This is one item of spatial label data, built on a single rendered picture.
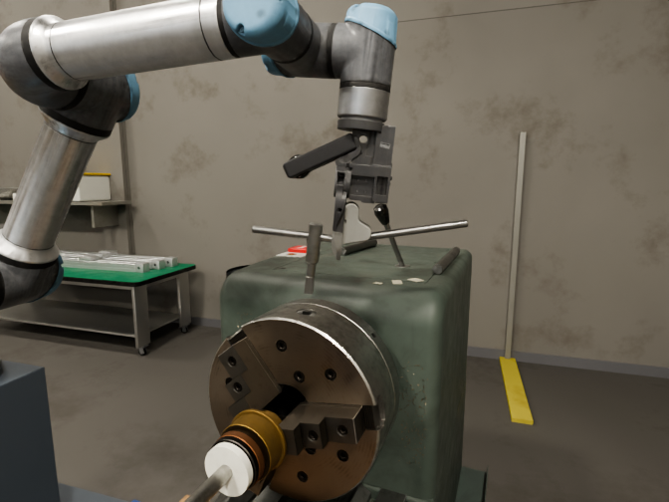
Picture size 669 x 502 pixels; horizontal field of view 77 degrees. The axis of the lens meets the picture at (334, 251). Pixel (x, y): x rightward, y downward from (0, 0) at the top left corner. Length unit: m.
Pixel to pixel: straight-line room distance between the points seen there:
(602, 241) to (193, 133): 3.64
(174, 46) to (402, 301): 0.53
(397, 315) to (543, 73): 3.10
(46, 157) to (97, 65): 0.27
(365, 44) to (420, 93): 3.04
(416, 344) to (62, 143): 0.71
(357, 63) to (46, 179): 0.58
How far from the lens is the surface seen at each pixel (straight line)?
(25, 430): 1.02
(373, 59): 0.64
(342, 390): 0.67
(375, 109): 0.63
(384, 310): 0.77
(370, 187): 0.63
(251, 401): 0.66
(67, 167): 0.90
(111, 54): 0.66
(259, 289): 0.88
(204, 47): 0.59
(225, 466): 0.62
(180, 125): 4.49
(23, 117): 5.94
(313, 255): 0.66
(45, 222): 0.95
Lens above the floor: 1.45
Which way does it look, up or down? 9 degrees down
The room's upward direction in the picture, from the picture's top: straight up
